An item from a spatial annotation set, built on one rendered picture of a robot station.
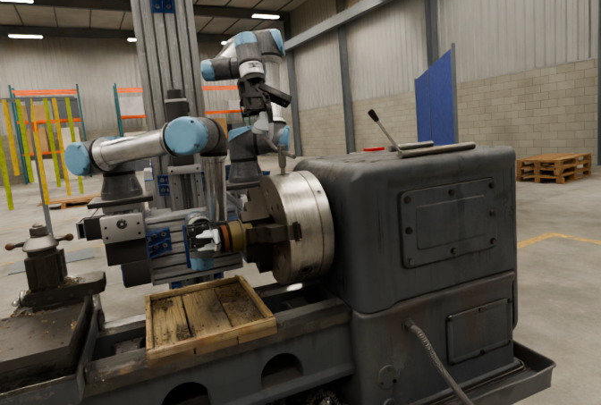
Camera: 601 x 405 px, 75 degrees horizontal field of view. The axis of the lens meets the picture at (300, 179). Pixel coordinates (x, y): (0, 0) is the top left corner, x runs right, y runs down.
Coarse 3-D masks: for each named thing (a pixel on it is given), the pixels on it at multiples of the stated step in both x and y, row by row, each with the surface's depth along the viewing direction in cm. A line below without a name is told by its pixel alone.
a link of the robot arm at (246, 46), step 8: (248, 32) 125; (240, 40) 124; (248, 40) 124; (256, 40) 126; (240, 48) 124; (248, 48) 123; (256, 48) 125; (240, 56) 124; (248, 56) 123; (256, 56) 124; (240, 64) 124
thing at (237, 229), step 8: (232, 224) 107; (240, 224) 107; (248, 224) 109; (224, 232) 105; (232, 232) 105; (240, 232) 106; (224, 240) 104; (232, 240) 105; (240, 240) 106; (224, 248) 105; (232, 248) 107; (240, 248) 107
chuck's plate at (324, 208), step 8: (304, 176) 110; (312, 176) 110; (312, 184) 107; (320, 184) 107; (312, 192) 105; (320, 192) 105; (320, 200) 104; (320, 208) 103; (328, 208) 103; (320, 216) 102; (328, 216) 103; (328, 224) 102; (328, 232) 102; (328, 240) 103; (328, 248) 103; (328, 256) 104; (328, 264) 106; (320, 272) 108
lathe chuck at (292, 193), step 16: (272, 176) 109; (288, 176) 109; (272, 192) 108; (288, 192) 103; (304, 192) 104; (272, 208) 110; (288, 208) 100; (304, 208) 101; (288, 224) 99; (304, 224) 100; (320, 224) 102; (288, 240) 100; (304, 240) 100; (320, 240) 102; (288, 256) 102; (304, 256) 101; (320, 256) 103; (288, 272) 103
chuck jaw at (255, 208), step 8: (248, 192) 117; (256, 192) 117; (248, 200) 118; (256, 200) 115; (264, 200) 116; (248, 208) 113; (256, 208) 114; (264, 208) 114; (240, 216) 113; (248, 216) 111; (256, 216) 112; (264, 216) 113; (272, 216) 114; (256, 224) 115
